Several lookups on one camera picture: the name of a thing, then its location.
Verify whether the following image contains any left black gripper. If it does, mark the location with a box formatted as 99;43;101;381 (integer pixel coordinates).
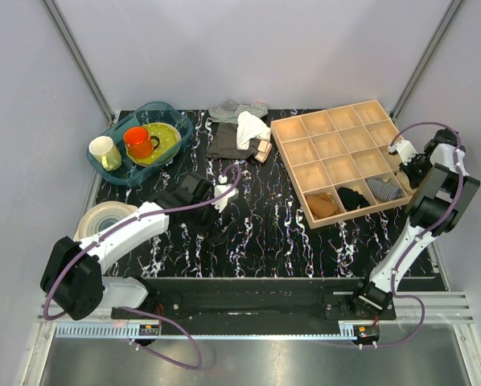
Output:
188;191;235;245

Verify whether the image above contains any beige navy-trimmed underwear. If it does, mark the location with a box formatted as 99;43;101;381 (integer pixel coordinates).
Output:
396;170;416;194

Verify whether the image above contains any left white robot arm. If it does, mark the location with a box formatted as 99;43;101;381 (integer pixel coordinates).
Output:
40;173;238;320

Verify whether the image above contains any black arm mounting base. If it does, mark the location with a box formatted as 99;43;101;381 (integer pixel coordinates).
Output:
139;277;396;336

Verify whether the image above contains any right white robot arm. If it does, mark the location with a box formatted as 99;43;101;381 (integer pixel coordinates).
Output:
348;121;480;319

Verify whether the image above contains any rolled striped underwear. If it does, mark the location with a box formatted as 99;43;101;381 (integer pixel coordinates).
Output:
366;178;403;202

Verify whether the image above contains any rolled black underwear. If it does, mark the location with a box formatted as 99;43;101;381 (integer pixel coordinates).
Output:
337;187;371;211

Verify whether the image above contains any rolled tan underwear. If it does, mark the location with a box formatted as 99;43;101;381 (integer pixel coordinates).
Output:
306;193;341;220

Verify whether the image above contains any black marble table mat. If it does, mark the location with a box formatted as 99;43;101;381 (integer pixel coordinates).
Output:
61;108;453;291

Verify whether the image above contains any wooden compartment tray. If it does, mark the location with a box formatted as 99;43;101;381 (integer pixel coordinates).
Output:
270;100;413;228

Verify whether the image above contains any dark grey garment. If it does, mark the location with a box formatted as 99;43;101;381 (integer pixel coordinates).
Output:
206;122;261;159

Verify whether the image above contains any green dotted plate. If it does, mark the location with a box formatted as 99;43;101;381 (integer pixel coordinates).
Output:
125;122;181;166

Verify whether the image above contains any white cloth garment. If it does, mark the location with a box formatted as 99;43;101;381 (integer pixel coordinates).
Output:
236;111;271;150

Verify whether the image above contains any blue transparent plastic basin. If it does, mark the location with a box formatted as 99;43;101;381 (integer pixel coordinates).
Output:
87;101;193;187

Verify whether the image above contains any orange mug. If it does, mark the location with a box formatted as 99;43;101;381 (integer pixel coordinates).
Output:
123;126;160;158

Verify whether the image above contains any beige round lid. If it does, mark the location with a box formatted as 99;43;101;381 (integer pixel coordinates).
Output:
72;201;138;241

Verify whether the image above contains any grey striped garment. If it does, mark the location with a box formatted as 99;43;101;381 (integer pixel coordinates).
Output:
208;100;252;124

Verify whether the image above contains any checked grey garment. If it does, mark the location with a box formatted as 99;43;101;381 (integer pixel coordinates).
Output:
249;102;269;118

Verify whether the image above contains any cream yellow mug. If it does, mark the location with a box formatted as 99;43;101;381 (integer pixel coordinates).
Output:
88;136;122;171

